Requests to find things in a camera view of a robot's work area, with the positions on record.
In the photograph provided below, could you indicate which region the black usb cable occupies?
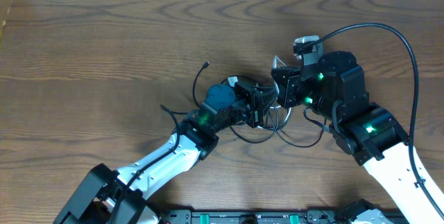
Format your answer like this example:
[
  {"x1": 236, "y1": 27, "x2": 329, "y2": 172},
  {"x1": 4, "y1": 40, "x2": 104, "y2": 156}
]
[{"x1": 256, "y1": 83, "x2": 289, "y2": 131}]

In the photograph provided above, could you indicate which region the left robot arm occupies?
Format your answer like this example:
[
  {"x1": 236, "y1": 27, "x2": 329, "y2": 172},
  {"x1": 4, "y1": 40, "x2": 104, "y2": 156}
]
[{"x1": 55, "y1": 81, "x2": 278, "y2": 223}]

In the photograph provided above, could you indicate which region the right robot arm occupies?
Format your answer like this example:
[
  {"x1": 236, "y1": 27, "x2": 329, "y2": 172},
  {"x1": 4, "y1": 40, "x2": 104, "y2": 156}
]
[{"x1": 271, "y1": 51, "x2": 443, "y2": 223}]

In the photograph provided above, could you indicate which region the left camera cable black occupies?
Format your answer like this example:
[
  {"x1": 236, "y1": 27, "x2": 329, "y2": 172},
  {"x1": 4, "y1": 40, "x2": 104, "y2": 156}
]
[{"x1": 107, "y1": 103, "x2": 181, "y2": 224}]

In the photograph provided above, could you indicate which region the camera cable black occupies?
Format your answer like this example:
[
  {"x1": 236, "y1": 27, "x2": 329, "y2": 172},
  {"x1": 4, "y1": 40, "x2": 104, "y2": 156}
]
[
  {"x1": 309, "y1": 23, "x2": 443, "y2": 219},
  {"x1": 107, "y1": 103, "x2": 181, "y2": 224}
]

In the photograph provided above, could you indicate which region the right camera cable black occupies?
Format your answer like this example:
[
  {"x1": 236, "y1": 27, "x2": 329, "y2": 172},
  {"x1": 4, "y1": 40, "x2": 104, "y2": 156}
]
[{"x1": 309, "y1": 23, "x2": 443, "y2": 219}]

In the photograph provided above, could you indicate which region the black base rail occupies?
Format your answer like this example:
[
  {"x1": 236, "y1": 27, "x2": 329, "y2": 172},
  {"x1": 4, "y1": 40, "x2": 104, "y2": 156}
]
[{"x1": 152, "y1": 199, "x2": 410, "y2": 224}]

